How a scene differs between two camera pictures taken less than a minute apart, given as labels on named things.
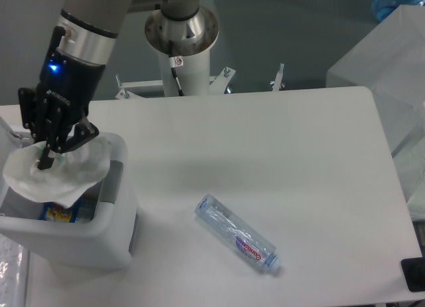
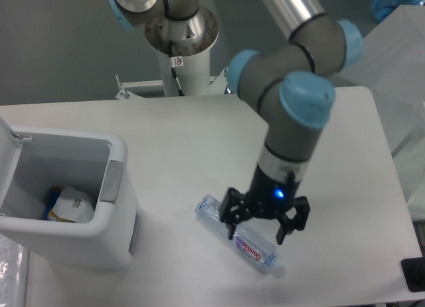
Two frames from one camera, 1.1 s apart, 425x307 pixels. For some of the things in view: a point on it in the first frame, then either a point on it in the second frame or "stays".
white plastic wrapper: (72, 172) → (74, 205)
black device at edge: (414, 272) stays
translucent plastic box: (390, 62) stays
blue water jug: (386, 0) stays
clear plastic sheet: (13, 268) stays
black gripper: (68, 85) → (266, 197)
